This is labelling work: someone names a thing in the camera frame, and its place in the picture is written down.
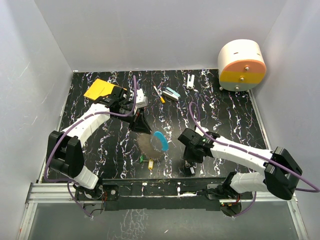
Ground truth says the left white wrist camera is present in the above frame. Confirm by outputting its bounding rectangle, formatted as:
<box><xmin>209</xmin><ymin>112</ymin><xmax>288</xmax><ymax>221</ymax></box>
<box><xmin>135</xmin><ymin>89</ymin><xmax>149</xmax><ymax>109</ymax></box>

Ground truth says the yellow notepad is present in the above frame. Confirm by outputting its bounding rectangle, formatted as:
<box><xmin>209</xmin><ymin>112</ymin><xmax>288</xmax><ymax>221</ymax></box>
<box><xmin>83</xmin><ymin>78</ymin><xmax>127</xmax><ymax>101</ymax></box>

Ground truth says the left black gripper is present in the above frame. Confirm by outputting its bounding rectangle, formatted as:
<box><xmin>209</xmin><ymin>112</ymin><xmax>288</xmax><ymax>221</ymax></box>
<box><xmin>113</xmin><ymin>106</ymin><xmax>152</xmax><ymax>135</ymax></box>

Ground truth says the white orange pen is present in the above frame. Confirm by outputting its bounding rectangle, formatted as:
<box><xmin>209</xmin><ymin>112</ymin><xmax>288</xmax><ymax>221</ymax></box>
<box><xmin>153</xmin><ymin>85</ymin><xmax>166</xmax><ymax>104</ymax></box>

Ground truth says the white plastic clip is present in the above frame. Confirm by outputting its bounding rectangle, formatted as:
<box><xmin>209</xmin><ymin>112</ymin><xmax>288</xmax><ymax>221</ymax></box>
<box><xmin>186</xmin><ymin>74</ymin><xmax>195</xmax><ymax>90</ymax></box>

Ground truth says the white orange yellow drum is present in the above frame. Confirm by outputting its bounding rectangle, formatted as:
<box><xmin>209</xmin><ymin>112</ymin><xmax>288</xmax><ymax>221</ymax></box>
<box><xmin>217</xmin><ymin>39</ymin><xmax>267</xmax><ymax>92</ymax></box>

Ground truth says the teal white stapler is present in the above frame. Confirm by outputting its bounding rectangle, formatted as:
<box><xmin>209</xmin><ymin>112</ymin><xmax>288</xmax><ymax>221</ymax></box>
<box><xmin>162</xmin><ymin>87</ymin><xmax>181</xmax><ymax>102</ymax></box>

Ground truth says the metal key organizer with rings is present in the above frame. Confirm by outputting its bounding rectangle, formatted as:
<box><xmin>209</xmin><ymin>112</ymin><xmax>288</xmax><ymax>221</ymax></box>
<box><xmin>136</xmin><ymin>133</ymin><xmax>164</xmax><ymax>160</ymax></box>

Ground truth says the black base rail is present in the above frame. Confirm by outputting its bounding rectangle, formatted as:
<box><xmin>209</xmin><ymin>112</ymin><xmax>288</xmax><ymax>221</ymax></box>
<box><xmin>74</xmin><ymin>176</ymin><xmax>255</xmax><ymax>212</ymax></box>

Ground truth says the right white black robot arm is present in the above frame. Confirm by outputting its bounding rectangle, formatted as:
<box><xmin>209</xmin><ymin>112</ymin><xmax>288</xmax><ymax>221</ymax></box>
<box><xmin>178</xmin><ymin>128</ymin><xmax>303</xmax><ymax>200</ymax></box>

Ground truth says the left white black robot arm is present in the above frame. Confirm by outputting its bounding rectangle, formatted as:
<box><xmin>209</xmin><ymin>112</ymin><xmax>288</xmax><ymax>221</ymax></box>
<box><xmin>45</xmin><ymin>86</ymin><xmax>152</xmax><ymax>200</ymax></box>

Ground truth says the blue organizer handle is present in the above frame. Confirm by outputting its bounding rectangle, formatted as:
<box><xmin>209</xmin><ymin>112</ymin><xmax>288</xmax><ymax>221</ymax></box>
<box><xmin>153</xmin><ymin>131</ymin><xmax>169</xmax><ymax>152</ymax></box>

